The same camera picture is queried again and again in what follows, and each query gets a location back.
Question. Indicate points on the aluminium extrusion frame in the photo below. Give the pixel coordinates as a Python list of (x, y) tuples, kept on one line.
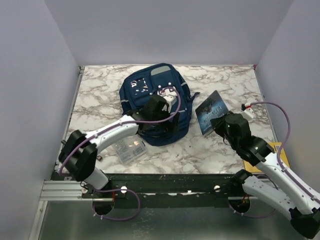
[(61, 190)]

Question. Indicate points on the navy blue student backpack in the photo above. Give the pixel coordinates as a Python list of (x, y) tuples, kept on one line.
[(140, 86)]

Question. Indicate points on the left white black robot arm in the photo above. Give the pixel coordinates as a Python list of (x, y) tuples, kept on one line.
[(79, 152)]

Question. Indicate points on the dark blue hardcover book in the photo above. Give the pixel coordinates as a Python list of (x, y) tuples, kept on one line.
[(213, 107)]

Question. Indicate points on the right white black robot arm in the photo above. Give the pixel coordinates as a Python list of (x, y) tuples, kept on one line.
[(295, 199)]

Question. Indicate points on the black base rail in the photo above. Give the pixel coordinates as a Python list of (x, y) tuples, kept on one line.
[(166, 191)]

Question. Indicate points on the metal table clamp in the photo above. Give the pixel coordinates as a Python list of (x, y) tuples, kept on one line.
[(98, 157)]

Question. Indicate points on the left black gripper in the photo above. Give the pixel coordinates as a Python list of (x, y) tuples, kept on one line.
[(168, 126)]

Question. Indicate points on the yellow notebook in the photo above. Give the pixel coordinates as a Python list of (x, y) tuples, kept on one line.
[(271, 159)]

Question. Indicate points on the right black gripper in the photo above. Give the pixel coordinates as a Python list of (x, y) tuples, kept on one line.
[(217, 123)]

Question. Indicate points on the clear plastic parts box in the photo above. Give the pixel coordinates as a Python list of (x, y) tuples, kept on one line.
[(128, 149)]

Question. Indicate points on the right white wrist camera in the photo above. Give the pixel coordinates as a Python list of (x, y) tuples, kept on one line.
[(246, 111)]

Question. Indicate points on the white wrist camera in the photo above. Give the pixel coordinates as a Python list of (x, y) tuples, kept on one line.
[(171, 98), (246, 111)]

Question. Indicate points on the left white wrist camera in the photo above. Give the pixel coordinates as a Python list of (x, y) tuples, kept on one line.
[(171, 98)]

